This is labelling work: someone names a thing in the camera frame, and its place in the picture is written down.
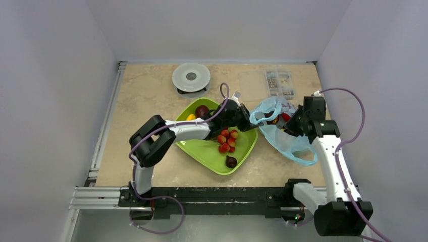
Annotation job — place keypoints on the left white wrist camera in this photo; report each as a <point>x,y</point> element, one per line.
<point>235,97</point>

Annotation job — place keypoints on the green plastic tray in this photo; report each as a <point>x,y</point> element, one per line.
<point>206,152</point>

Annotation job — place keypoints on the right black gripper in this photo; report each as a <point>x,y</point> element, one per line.
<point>292,123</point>

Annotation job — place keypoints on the red fake cherry bunch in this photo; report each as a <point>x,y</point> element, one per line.
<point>227,141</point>

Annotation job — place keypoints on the light blue plastic bag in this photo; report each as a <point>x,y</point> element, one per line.
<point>297,149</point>

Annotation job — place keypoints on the yellow fake corn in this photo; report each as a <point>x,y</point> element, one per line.
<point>191,117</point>

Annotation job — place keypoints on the white filament spool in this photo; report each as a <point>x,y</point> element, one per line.
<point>191,80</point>

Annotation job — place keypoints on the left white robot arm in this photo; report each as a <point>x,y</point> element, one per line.
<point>151,142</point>

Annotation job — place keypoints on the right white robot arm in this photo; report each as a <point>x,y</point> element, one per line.
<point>341,211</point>

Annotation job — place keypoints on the dark red yellow fake fruit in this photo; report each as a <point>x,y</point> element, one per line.
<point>275,119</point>

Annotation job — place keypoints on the dark brown fake fig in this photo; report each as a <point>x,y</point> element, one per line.
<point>231,162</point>

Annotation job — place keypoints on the clear screw organizer box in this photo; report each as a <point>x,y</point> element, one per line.
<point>259,84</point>

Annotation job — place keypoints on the dark red fake mango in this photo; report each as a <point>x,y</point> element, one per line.
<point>201,111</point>

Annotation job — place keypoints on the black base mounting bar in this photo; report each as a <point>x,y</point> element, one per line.
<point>163,202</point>

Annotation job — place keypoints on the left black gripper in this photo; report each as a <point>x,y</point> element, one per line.
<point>246,125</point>

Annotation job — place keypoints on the red fake fruits in bag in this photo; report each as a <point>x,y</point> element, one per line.
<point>285,116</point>

